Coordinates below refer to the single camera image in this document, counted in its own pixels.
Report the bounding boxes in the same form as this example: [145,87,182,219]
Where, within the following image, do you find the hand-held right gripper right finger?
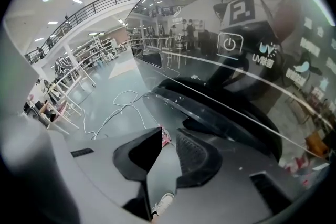
[154,127,317,224]

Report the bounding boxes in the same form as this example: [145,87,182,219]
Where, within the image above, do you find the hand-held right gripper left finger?
[64,127,163,221]

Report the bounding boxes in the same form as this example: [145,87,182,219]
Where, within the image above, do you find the black round washing machine door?
[149,77,284,165]

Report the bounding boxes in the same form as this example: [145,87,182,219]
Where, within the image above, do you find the black washing machine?
[124,0,336,182]

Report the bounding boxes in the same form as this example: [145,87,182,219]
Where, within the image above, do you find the person's white shoe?
[151,193,175,217]

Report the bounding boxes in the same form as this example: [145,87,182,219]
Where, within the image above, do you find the pink white detergent bag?
[157,125,172,147]

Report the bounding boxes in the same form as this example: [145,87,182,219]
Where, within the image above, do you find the black white striped garment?
[54,56,74,82]

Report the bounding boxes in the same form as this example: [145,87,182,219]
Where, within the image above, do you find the white storage shelves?
[73,35,119,68]

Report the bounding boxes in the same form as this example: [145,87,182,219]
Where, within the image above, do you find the black balcony railing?
[25,0,140,64]

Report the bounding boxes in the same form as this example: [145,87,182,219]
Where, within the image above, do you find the white power cable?
[82,90,148,140]

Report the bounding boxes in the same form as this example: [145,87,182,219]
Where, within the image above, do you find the white frame rack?
[39,60,97,137]

